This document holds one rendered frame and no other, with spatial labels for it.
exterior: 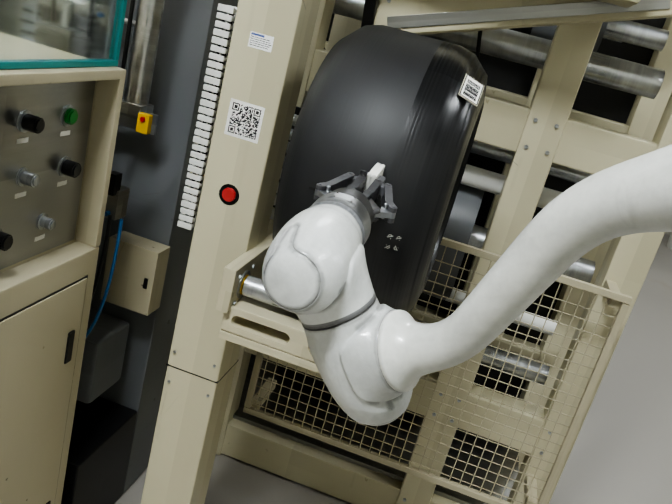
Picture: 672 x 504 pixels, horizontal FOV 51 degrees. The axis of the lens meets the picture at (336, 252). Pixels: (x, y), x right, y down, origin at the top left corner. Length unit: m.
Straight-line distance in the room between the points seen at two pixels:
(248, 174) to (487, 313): 0.82
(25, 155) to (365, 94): 0.60
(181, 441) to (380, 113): 0.95
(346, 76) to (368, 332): 0.56
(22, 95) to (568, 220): 0.91
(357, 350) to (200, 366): 0.85
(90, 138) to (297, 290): 0.79
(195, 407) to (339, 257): 0.97
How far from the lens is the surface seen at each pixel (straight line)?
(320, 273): 0.78
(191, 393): 1.71
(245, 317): 1.46
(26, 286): 1.37
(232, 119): 1.48
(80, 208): 1.53
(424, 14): 1.77
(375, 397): 0.88
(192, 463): 1.80
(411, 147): 1.20
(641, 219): 0.69
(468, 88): 1.29
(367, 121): 1.22
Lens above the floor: 1.48
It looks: 19 degrees down
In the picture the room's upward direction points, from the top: 15 degrees clockwise
